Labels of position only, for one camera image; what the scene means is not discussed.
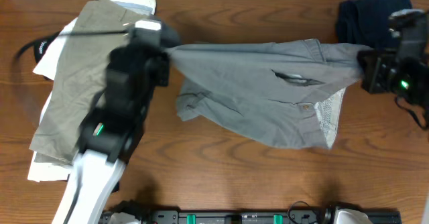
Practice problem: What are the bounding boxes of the grey shorts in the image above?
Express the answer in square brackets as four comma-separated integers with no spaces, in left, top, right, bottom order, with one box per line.
[168,39,363,149]

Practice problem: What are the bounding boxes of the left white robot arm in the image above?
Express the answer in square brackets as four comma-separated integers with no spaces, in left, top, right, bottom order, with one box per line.
[53,43,170,223]

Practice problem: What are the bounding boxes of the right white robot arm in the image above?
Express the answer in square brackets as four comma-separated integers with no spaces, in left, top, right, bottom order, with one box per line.
[357,49,428,130]

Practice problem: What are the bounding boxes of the dark navy folded garment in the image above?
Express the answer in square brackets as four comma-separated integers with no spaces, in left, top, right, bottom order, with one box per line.
[335,0,412,48]

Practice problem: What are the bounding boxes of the khaki folded shorts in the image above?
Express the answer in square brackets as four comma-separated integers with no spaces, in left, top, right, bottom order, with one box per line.
[30,0,144,165]

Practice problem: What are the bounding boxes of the light blue folded garment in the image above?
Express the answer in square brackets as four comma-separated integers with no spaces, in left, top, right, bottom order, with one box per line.
[115,1,156,15]

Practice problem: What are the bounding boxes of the black garment with logo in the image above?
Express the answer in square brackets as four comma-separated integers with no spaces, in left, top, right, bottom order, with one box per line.
[32,0,76,63]

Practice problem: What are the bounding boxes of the white folded garment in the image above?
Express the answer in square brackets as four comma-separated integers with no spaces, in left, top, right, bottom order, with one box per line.
[27,0,156,182]

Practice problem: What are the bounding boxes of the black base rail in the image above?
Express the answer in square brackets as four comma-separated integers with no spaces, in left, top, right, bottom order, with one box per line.
[99,209,402,224]

